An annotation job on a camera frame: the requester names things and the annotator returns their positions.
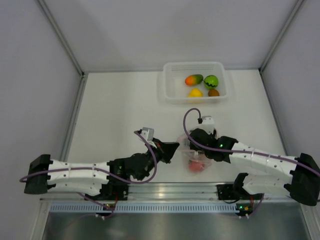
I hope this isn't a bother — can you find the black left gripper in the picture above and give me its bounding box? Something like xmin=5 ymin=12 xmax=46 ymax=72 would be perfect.
xmin=137 ymin=137 xmax=179 ymax=181

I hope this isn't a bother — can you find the clear zip top bag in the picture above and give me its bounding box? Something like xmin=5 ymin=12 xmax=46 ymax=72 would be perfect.
xmin=177 ymin=133 xmax=212 ymax=175

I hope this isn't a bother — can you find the red fake strawberry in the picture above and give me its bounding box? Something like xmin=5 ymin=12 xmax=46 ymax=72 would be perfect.
xmin=188 ymin=161 xmax=206 ymax=173

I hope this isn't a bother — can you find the brown fake kiwi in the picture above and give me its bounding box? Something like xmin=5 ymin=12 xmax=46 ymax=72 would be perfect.
xmin=208 ymin=89 xmax=220 ymax=97

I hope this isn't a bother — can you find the yellow fake pepper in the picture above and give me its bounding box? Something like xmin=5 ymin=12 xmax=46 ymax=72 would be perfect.
xmin=188 ymin=88 xmax=203 ymax=98

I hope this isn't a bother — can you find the green fake apple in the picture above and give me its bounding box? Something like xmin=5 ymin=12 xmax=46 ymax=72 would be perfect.
xmin=203 ymin=75 xmax=219 ymax=90

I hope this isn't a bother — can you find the orange green fake mango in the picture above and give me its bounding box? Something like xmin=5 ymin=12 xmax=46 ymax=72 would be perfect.
xmin=184 ymin=74 xmax=204 ymax=86

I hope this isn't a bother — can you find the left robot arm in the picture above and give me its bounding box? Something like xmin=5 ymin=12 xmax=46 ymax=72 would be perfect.
xmin=19 ymin=134 xmax=180 ymax=200

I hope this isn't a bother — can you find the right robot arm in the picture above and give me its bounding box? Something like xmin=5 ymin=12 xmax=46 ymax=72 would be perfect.
xmin=187 ymin=128 xmax=320 ymax=207

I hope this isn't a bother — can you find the white plastic basket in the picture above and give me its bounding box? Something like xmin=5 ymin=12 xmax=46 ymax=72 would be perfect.
xmin=162 ymin=61 xmax=229 ymax=104

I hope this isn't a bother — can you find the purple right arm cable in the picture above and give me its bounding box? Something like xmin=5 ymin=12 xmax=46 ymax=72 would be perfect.
xmin=182 ymin=107 xmax=320 ymax=176

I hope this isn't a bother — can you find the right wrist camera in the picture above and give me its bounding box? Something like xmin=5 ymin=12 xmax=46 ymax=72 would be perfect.
xmin=198 ymin=116 xmax=215 ymax=134

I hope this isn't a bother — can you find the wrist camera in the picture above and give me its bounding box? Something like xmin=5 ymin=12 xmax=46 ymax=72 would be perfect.
xmin=140 ymin=127 xmax=154 ymax=142
xmin=198 ymin=116 xmax=215 ymax=134

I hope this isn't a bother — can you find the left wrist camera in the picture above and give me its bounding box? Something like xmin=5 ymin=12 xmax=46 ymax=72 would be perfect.
xmin=140 ymin=127 xmax=154 ymax=142

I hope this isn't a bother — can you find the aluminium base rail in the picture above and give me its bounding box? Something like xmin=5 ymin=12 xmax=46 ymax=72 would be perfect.
xmin=39 ymin=182 xmax=295 ymax=202

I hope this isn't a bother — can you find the aluminium frame rail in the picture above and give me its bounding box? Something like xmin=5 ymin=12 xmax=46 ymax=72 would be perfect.
xmin=37 ymin=0 xmax=87 ymax=81

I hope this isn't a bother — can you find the white slotted cable duct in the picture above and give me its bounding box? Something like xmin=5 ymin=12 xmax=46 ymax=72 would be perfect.
xmin=50 ymin=202 xmax=251 ymax=214

